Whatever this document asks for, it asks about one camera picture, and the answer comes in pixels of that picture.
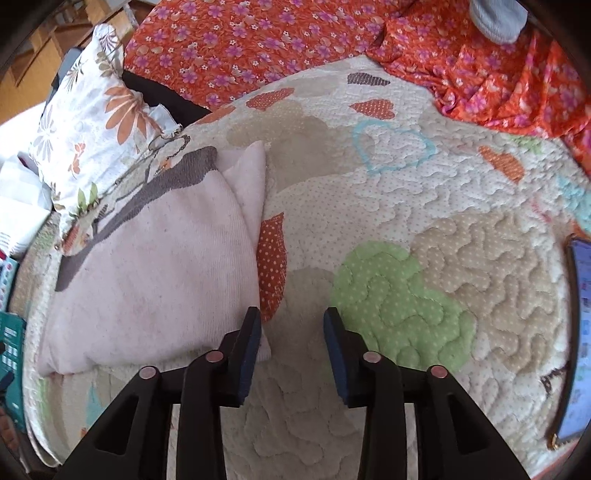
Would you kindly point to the pink knitted sweater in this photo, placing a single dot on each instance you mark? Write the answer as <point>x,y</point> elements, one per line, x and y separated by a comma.
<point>169,273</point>

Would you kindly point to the white paper bag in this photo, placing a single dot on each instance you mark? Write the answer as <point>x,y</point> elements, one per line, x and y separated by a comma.
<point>25,205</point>

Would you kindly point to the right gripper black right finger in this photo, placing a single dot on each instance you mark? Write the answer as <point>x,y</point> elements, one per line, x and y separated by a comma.
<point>455,439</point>

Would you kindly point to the green cardboard box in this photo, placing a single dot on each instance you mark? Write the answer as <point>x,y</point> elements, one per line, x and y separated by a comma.
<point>12,360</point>

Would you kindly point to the grey fabric item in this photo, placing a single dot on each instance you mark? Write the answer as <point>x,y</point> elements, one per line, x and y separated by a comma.
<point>500,21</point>

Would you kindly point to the heart patchwork quilt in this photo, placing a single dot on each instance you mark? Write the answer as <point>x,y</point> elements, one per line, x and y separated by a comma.
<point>439,241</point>

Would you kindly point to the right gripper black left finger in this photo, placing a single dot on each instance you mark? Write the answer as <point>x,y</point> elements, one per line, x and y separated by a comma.
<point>130,438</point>

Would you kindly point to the colourful dotted strip box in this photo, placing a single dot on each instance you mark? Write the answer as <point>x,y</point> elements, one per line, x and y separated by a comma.
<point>9,268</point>

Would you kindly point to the white floral pillow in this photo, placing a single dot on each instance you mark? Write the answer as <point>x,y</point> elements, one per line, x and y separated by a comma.
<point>94,129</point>

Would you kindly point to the smartphone with lit screen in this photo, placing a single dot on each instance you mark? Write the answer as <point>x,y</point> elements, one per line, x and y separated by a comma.
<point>573,415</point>

